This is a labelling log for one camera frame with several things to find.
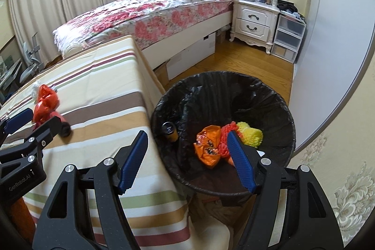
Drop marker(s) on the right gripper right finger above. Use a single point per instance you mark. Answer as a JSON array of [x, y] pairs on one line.
[[309, 221]]

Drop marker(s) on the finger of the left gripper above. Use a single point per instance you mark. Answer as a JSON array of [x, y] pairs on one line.
[[42, 136], [13, 124]]

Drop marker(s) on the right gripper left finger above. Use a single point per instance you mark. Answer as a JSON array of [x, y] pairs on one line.
[[65, 221]]

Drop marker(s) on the red plastic bag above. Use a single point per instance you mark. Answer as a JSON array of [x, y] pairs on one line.
[[46, 105]]

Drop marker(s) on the red foam fruit net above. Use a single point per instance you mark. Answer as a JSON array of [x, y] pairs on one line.
[[227, 140]]

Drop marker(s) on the orange snack wrapper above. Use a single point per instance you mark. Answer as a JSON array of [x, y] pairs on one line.
[[206, 146]]

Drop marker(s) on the orange tube black cap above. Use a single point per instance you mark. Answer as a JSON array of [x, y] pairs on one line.
[[170, 131]]

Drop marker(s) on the white plastic bag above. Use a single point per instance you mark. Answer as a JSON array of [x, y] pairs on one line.
[[35, 91]]

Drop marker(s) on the yellow foam fruit net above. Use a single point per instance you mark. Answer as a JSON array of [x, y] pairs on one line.
[[250, 136]]

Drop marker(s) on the black lined trash bin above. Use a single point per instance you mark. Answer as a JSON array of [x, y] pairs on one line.
[[192, 120]]

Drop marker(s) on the study desk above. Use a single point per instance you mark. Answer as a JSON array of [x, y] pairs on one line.
[[9, 77]]

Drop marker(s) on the grey desk chair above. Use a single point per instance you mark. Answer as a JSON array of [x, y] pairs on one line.
[[32, 59]]

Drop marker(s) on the striped bed sheet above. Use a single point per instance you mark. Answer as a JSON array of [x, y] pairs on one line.
[[107, 95]]

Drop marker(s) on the pink floral quilt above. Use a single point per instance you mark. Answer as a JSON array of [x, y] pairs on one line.
[[148, 21]]

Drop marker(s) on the white wardrobe door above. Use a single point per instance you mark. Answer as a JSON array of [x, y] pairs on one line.
[[333, 59]]

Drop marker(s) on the white storage box under bed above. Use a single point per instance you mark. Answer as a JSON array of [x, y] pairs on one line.
[[190, 56]]

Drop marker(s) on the plastic drawer unit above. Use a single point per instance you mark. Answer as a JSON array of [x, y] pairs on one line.
[[288, 37]]

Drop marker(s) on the white nightstand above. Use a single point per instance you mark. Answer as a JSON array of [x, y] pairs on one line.
[[254, 23]]

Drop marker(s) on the white bed with headboard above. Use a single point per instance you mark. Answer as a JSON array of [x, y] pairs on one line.
[[160, 52]]

